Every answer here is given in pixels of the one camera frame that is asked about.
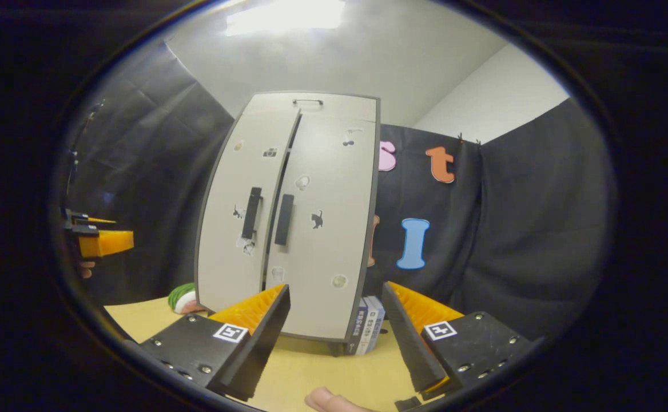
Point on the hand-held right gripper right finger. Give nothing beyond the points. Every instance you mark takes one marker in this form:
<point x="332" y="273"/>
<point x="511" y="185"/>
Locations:
<point x="411" y="343"/>

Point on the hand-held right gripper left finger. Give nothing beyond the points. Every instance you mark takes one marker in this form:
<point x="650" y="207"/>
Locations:
<point x="257" y="349"/>

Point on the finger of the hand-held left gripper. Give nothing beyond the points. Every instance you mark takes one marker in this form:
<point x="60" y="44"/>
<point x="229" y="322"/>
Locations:
<point x="108" y="243"/>
<point x="82" y="219"/>

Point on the white shoe cabinet door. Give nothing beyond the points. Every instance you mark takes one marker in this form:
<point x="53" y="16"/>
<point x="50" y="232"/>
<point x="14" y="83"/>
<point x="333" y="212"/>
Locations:
<point x="225" y="257"/>
<point x="334" y="257"/>

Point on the white shoe cabinet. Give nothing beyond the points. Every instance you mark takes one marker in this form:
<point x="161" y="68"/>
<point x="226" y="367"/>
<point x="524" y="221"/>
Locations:
<point x="311" y="171"/>

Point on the white cabinet drawer front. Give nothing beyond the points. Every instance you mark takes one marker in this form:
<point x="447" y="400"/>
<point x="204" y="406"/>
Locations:
<point x="340" y="106"/>

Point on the grey blue book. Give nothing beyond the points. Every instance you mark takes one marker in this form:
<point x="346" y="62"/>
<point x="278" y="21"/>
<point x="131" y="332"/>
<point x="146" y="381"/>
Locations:
<point x="381" y="315"/>

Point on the watermelon slice plush toy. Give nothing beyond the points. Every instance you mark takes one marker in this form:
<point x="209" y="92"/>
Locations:
<point x="182" y="297"/>

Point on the ceiling light panel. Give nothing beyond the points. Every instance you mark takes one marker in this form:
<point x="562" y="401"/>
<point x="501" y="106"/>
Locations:
<point x="285" y="16"/>

